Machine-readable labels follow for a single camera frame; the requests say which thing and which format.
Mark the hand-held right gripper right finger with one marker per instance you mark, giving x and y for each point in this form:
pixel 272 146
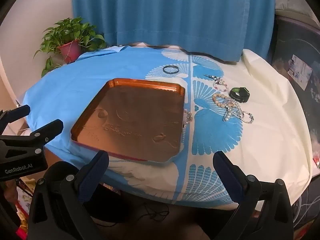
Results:
pixel 229 177

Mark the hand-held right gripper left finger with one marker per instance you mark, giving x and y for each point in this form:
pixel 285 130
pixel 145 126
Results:
pixel 93 177

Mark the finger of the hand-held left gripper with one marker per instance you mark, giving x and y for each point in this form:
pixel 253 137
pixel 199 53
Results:
pixel 47 130
pixel 17 112

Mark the orange metal tray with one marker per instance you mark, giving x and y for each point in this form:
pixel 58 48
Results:
pixel 130 120

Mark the black and green watch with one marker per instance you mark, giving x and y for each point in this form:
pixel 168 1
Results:
pixel 240 96

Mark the blue and cream printed tablecloth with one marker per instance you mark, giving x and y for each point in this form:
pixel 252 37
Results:
pixel 262 142

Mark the red printed bag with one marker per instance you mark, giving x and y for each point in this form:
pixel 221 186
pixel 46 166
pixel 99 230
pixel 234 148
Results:
pixel 21 227

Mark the potted green plant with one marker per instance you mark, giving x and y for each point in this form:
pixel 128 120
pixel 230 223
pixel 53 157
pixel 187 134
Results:
pixel 70 50

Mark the small red packet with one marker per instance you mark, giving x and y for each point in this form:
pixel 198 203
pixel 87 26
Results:
pixel 316 161

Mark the dark printed blanket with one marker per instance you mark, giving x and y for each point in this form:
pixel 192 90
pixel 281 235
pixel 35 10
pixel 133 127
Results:
pixel 300 105

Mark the beaded hairpin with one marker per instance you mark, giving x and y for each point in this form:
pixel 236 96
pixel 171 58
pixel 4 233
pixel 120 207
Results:
pixel 212 77

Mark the white printed card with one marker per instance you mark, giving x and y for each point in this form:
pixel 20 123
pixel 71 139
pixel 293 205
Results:
pixel 300 72

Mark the blue curtain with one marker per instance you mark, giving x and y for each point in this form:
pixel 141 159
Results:
pixel 175 17

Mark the beige pillow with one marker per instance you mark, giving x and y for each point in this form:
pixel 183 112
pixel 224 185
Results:
pixel 295 5

